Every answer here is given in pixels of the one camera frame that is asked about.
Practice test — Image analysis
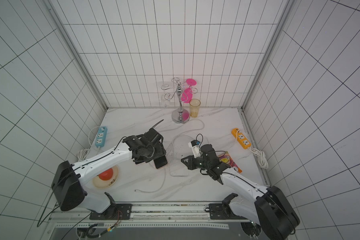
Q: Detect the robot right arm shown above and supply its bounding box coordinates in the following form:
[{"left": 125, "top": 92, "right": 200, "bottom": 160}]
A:
[{"left": 181, "top": 140, "right": 300, "bottom": 240}]

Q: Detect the yellow drinking glass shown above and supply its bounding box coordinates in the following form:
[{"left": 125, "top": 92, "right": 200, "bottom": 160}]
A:
[{"left": 189, "top": 99, "right": 201, "bottom": 118}]

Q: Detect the white charging cable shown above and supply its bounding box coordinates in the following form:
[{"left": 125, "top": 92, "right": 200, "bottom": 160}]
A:
[
  {"left": 134, "top": 167, "right": 169, "bottom": 193},
  {"left": 166, "top": 118, "right": 238, "bottom": 178}
]

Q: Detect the white blue-strip power cord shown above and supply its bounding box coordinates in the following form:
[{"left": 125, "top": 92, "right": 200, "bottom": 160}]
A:
[{"left": 76, "top": 125, "right": 101, "bottom": 162}]

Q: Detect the phone pink case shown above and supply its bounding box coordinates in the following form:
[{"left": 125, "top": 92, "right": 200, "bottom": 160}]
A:
[{"left": 154, "top": 156, "right": 168, "bottom": 169}]

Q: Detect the white orange-strip power cord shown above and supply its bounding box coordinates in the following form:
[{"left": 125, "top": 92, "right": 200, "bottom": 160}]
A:
[{"left": 248, "top": 146, "right": 269, "bottom": 170}]

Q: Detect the colourful candy bag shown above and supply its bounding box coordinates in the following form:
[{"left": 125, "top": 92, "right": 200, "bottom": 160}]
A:
[{"left": 218, "top": 151, "right": 242, "bottom": 174}]

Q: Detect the red tomato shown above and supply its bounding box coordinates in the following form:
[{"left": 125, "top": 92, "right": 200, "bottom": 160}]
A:
[{"left": 98, "top": 168, "right": 114, "bottom": 181}]

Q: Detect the silver glass holder stand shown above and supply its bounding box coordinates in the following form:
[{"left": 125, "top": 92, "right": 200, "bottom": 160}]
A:
[{"left": 171, "top": 77, "right": 190, "bottom": 124}]

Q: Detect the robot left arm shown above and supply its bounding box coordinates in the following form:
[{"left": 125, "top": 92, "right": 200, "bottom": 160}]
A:
[{"left": 51, "top": 128, "right": 167, "bottom": 214}]

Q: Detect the pink wine glass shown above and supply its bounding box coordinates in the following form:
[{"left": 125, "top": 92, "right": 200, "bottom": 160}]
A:
[{"left": 181, "top": 79, "right": 198, "bottom": 104}]

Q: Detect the orange power strip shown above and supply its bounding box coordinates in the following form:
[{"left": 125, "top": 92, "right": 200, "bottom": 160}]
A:
[{"left": 231, "top": 128, "right": 252, "bottom": 150}]

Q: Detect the blue power strip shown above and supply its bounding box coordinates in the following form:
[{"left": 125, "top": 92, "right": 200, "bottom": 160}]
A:
[{"left": 95, "top": 127, "right": 108, "bottom": 148}]

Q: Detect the clear wine glass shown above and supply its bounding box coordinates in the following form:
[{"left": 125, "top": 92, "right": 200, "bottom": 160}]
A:
[{"left": 160, "top": 82, "right": 172, "bottom": 108}]

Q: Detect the metal base rail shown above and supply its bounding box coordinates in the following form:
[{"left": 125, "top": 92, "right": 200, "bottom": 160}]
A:
[{"left": 48, "top": 202, "right": 251, "bottom": 226}]

